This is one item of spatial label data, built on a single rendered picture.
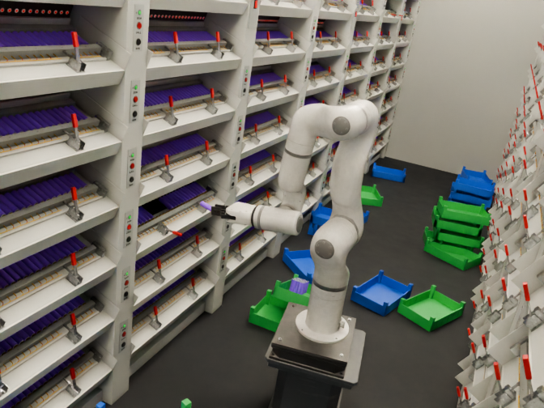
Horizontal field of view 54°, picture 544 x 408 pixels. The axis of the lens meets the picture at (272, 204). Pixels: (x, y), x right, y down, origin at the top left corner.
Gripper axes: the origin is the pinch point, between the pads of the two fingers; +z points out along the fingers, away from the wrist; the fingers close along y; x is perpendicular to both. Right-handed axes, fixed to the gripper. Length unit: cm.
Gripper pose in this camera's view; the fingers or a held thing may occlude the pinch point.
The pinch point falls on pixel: (218, 210)
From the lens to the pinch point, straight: 194.4
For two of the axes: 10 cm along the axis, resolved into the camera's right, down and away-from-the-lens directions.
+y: -4.1, 2.8, -8.7
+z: -9.1, -1.4, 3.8
